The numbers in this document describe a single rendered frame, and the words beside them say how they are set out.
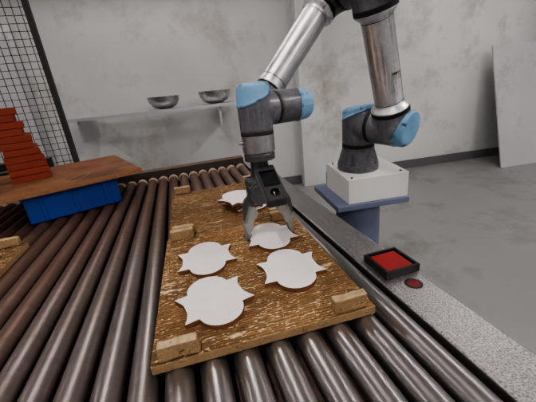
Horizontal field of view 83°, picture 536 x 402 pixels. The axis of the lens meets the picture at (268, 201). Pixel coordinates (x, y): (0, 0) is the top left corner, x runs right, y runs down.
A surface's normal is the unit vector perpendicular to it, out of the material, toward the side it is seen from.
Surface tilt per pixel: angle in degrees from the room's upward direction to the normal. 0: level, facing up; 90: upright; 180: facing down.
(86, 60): 90
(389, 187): 90
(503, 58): 75
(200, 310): 0
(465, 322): 0
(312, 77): 90
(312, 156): 90
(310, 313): 0
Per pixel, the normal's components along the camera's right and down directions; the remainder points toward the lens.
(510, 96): 0.13, 0.07
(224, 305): -0.10, -0.94
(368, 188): 0.16, 0.33
